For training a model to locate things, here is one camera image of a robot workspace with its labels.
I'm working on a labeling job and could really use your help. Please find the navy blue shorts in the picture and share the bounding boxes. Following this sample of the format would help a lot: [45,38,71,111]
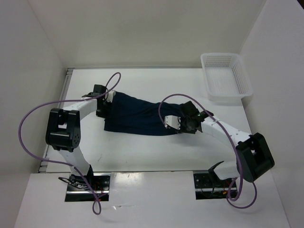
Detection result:
[104,92,182,136]

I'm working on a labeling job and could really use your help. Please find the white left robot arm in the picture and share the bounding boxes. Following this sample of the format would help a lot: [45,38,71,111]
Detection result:
[46,85,116,190]

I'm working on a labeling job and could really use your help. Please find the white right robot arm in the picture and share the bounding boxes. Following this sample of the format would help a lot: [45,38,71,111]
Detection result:
[180,101,275,187]

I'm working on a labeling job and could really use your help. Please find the white plastic laundry basket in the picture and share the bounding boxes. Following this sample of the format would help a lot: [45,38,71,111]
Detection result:
[200,53,253,101]

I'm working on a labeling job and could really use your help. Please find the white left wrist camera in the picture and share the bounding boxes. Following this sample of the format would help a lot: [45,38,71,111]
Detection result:
[104,90,116,103]

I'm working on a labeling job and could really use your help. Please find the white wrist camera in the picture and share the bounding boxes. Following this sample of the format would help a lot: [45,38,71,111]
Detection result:
[104,90,116,103]
[164,115,181,130]

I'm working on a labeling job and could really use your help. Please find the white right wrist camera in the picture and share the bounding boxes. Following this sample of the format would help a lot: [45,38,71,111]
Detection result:
[164,115,181,130]

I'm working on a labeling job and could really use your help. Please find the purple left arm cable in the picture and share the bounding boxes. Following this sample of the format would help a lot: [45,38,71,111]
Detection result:
[19,72,122,215]

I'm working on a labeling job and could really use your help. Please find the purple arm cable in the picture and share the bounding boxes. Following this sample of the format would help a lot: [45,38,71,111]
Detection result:
[19,72,122,215]
[158,94,257,209]

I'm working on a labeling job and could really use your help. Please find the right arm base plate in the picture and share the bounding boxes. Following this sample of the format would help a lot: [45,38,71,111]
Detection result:
[193,170,233,200]

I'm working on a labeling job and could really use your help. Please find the aluminium table edge rail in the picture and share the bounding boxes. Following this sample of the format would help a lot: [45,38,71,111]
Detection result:
[38,68,74,173]

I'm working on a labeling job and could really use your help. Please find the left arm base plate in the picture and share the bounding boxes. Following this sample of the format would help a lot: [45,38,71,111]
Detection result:
[58,172,111,202]

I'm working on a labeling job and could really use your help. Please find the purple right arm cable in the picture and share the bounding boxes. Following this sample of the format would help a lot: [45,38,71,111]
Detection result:
[158,94,257,209]

